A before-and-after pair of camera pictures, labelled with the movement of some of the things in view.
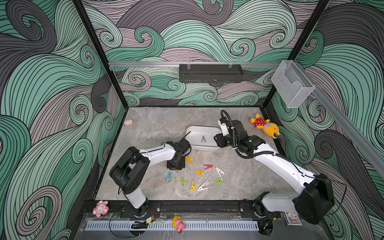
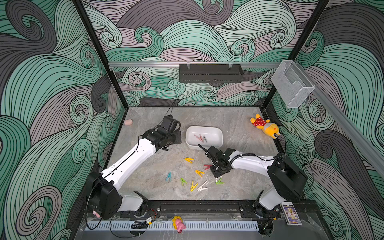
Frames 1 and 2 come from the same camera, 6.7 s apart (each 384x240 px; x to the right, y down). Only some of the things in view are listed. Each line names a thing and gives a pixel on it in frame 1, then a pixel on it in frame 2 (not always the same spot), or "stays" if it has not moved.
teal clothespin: (169, 176) stays
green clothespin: (182, 180) stays
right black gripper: (219, 140) → (216, 174)
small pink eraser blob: (128, 122) stays
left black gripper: (170, 166) → (177, 136)
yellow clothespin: (189, 160) stays
